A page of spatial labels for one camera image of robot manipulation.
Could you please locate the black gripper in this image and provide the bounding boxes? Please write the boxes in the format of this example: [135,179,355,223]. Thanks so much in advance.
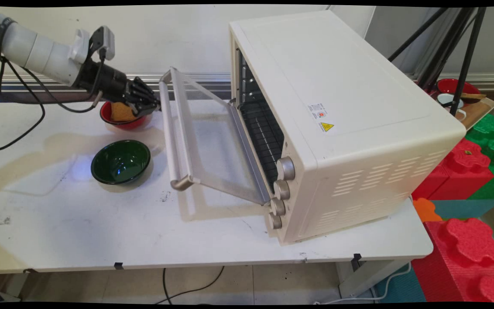
[73,58,162,118]

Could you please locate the glass oven door with handle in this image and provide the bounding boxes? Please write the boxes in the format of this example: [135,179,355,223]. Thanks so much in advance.
[159,67,272,206]

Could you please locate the orange bread piece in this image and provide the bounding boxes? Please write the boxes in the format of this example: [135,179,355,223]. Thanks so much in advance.
[110,102,139,122]

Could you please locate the dark green bowl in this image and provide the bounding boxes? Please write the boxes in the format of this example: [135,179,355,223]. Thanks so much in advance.
[90,140,151,186]

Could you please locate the black oven rack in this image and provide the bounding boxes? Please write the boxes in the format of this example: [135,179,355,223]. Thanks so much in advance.
[238,101,284,190]

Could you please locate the warning sticker labels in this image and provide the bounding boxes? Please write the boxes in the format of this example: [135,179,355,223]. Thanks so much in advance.
[307,103,334,133]

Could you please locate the cream toaster oven body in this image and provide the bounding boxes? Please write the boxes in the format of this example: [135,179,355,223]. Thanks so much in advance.
[229,11,466,246]

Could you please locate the white table leg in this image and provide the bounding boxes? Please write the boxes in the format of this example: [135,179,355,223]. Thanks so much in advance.
[336,257,411,299]

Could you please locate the white cup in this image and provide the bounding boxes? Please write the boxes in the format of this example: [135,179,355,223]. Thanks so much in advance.
[437,93,467,121]

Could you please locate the orange foam block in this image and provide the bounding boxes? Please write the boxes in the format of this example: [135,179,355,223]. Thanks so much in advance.
[412,197,443,222]

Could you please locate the red bowl behind tripod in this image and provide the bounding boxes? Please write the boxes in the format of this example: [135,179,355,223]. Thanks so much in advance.
[436,78,471,97]

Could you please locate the blue foam mat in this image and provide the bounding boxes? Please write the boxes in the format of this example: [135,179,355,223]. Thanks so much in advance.
[374,264,427,303]

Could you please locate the black tripod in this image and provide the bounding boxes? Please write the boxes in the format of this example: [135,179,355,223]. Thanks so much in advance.
[387,6,486,116]

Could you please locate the wooden tray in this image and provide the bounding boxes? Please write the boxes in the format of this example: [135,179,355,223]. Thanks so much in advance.
[444,96,494,131]

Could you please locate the teal foam block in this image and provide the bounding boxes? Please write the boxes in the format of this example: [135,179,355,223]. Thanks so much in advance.
[429,198,494,221]

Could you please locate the green foam block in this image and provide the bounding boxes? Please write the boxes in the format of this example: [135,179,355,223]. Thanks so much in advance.
[464,113,494,200]

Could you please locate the large red foam block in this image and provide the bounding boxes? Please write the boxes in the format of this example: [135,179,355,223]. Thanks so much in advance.
[410,217,494,303]

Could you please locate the aluminium wall rail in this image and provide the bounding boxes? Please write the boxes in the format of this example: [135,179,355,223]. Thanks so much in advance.
[0,73,494,93]

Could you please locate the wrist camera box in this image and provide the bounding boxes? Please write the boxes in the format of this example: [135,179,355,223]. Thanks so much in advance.
[89,26,116,61]

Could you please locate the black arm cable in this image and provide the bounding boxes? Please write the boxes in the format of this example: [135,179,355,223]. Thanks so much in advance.
[0,55,104,151]

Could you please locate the black floor cable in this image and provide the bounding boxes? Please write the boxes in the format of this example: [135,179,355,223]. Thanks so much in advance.
[154,266,225,305]

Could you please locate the white floor cable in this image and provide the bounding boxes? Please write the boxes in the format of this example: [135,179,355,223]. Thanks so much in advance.
[313,262,413,305]

